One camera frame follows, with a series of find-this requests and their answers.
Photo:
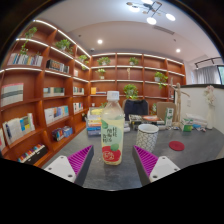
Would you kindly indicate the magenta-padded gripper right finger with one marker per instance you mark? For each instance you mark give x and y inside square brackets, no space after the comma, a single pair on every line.
[160,166]

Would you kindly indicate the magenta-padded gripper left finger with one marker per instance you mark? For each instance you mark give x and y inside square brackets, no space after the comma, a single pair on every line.
[63,166]

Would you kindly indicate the clear drink bottle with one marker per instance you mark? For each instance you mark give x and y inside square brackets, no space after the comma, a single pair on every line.
[112,133]

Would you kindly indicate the flat round red coaster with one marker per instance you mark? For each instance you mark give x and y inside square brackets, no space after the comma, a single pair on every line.
[176,145]

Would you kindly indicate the white cup, black lattice print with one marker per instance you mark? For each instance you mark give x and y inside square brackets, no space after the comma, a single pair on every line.
[146,136]

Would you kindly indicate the green and white box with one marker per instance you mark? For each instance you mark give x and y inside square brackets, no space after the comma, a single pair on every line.
[186,126]

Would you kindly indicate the stack of dark books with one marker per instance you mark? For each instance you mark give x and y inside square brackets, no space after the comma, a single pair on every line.
[146,119]

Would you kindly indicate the green and white carton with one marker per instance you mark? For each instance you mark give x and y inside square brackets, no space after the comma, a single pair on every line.
[169,116]

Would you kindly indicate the stack of colourful books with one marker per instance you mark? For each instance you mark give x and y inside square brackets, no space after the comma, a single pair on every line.
[94,121]

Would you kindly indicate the tan chair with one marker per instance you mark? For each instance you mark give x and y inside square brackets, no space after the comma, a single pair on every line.
[165,106]

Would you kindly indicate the stack of white books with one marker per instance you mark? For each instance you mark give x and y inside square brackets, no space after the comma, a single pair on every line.
[198,119]

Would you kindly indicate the dark office chair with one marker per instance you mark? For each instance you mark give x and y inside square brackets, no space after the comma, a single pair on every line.
[136,108]

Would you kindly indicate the wooden artist mannequin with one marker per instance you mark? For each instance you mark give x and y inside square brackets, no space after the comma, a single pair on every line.
[178,100]

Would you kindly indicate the grey curtain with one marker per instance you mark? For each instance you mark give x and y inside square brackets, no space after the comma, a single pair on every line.
[206,75]

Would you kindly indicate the window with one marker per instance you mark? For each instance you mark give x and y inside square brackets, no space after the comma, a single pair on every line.
[221,75]

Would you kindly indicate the black ceiling track light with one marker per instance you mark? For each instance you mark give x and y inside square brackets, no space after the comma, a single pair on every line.
[208,60]

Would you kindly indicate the round recessed ceiling light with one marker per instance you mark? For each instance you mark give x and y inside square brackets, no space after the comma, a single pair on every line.
[100,41]
[178,50]

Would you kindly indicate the ceiling air vent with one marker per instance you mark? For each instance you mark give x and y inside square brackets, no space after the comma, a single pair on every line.
[164,29]

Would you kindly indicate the branched ceiling lamp, round lights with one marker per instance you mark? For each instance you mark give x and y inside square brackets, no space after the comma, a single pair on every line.
[151,10]

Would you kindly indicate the wooden wall shelf unit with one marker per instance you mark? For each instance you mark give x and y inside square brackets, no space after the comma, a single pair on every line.
[36,100]

